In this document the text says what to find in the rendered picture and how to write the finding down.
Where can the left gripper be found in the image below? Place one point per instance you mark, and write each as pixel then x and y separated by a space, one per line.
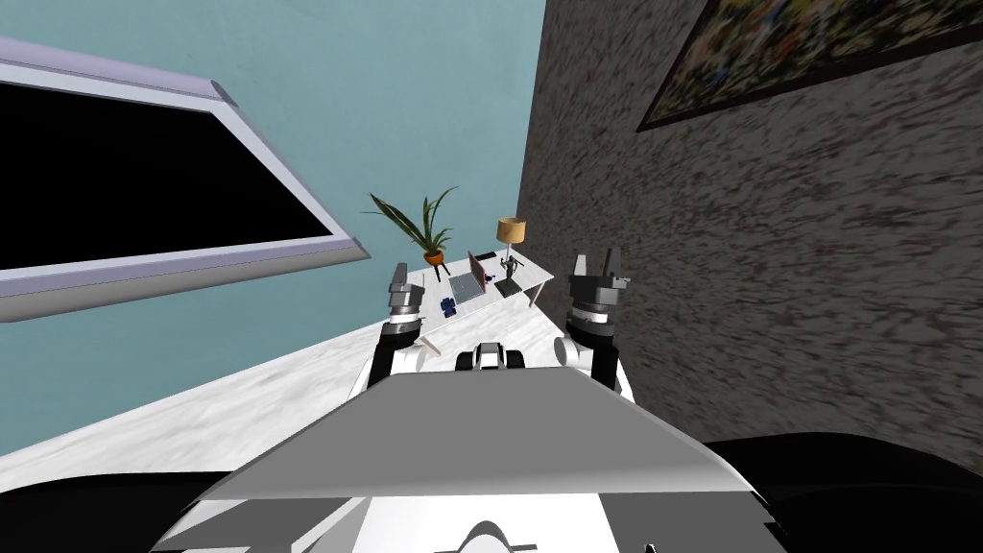
pixel 405 301

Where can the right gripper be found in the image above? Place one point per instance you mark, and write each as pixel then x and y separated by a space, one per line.
pixel 594 292

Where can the white desk with plant and lamp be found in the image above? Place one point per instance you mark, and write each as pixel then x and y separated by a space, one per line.
pixel 503 301

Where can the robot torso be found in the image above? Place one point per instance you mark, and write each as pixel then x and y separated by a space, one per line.
pixel 491 438

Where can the dark window with pale frame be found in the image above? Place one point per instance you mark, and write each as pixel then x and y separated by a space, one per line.
pixel 138 192

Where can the dark framed wall picture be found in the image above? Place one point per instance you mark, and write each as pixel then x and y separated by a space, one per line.
pixel 799 46

